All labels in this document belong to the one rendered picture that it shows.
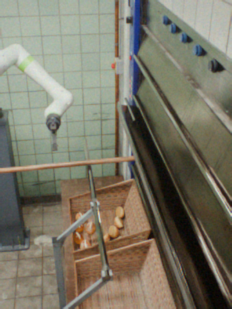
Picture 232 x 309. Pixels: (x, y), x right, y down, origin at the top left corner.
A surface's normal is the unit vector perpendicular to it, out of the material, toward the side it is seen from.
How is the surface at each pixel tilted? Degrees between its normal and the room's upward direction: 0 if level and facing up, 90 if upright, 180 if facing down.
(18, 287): 0
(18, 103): 90
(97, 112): 90
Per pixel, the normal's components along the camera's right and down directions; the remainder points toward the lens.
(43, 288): 0.00, -0.85
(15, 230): 0.14, 0.52
